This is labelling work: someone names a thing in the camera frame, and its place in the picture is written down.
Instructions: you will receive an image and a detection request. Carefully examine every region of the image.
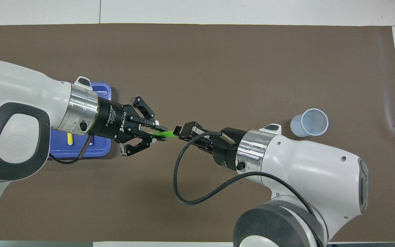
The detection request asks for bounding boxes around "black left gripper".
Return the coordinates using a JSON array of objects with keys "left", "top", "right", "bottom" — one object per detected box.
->
[{"left": 93, "top": 97, "right": 168, "bottom": 156}]

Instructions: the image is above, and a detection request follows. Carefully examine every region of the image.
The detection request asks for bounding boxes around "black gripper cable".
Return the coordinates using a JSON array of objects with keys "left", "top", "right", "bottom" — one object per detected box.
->
[
  {"left": 48, "top": 134, "right": 93, "bottom": 164},
  {"left": 173, "top": 131, "right": 325, "bottom": 247}
]

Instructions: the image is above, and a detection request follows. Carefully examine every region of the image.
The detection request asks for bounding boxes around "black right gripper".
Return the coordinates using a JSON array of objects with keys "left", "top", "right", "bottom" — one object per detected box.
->
[{"left": 173, "top": 121, "right": 248, "bottom": 171}]

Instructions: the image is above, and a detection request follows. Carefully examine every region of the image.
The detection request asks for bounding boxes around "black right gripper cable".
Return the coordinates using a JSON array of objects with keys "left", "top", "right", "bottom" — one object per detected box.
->
[{"left": 173, "top": 131, "right": 325, "bottom": 247}]

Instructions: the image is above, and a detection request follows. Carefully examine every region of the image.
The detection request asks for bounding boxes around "translucent plastic cup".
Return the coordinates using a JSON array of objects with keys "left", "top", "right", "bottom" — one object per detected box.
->
[{"left": 290, "top": 108, "right": 329, "bottom": 138}]

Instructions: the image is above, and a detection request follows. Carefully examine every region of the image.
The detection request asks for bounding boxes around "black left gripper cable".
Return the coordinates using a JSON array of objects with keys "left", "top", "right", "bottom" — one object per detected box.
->
[{"left": 48, "top": 134, "right": 93, "bottom": 164}]

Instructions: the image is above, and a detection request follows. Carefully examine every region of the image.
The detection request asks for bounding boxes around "blue plastic tray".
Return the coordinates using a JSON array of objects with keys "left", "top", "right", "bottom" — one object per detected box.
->
[{"left": 47, "top": 82, "right": 112, "bottom": 159}]

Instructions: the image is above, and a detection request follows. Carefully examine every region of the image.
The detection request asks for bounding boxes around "green marker pen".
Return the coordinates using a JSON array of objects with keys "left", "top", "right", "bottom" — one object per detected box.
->
[{"left": 151, "top": 130, "right": 176, "bottom": 139}]

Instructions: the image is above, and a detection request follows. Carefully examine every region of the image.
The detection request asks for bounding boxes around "brown table mat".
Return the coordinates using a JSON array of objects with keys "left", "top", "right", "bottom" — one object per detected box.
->
[{"left": 0, "top": 23, "right": 395, "bottom": 242}]

